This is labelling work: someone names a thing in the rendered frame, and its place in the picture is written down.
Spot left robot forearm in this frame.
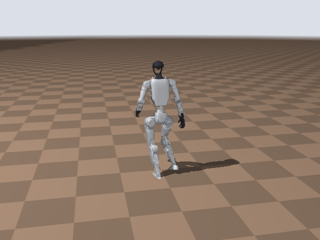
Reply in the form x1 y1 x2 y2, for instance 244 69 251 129
136 98 143 112

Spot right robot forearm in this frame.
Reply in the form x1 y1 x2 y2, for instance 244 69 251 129
176 99 184 117

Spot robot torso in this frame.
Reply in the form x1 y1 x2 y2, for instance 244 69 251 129
149 76 170 124

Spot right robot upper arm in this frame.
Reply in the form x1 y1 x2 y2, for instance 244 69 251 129
168 79 181 102

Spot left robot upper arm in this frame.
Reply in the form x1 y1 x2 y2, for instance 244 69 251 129
138 80 151 104

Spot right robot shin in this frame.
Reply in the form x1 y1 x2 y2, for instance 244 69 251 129
163 138 176 166

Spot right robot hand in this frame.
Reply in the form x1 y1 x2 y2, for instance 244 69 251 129
178 113 185 129

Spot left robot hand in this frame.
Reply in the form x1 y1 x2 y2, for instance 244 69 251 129
135 109 141 118

